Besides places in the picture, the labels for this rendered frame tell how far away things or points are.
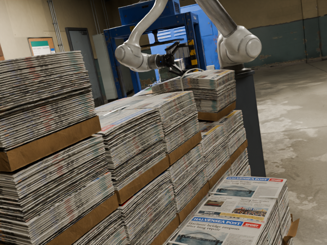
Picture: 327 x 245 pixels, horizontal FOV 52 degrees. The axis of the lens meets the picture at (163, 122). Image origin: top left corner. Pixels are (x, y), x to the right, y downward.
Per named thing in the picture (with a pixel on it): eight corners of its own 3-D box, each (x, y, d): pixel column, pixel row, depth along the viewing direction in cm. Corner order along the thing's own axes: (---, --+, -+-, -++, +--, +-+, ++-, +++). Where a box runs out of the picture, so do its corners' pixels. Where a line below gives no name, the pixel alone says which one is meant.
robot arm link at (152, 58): (156, 68, 207) (165, 67, 204) (149, 70, 199) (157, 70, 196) (154, 53, 205) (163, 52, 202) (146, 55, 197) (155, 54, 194)
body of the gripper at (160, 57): (162, 53, 201) (175, 51, 196) (164, 67, 203) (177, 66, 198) (155, 54, 195) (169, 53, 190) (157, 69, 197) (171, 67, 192)
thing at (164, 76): (182, 80, 429) (178, 60, 423) (160, 84, 436) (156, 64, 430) (187, 77, 464) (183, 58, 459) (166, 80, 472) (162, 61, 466)
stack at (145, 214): (261, 237, 211) (244, 108, 193) (172, 428, 115) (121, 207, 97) (205, 229, 231) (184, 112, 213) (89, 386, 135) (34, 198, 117)
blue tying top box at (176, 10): (175, 15, 351) (172, -5, 347) (121, 26, 366) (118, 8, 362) (182, 17, 394) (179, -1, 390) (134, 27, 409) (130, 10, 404)
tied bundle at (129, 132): (171, 167, 122) (159, 105, 117) (122, 206, 98) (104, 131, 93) (94, 165, 142) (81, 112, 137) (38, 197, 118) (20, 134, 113)
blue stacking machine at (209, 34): (235, 109, 581) (217, -17, 537) (163, 118, 613) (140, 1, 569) (236, 94, 724) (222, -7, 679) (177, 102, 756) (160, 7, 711)
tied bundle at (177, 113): (203, 141, 146) (194, 89, 141) (171, 167, 122) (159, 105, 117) (133, 142, 166) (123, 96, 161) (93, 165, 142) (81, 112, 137)
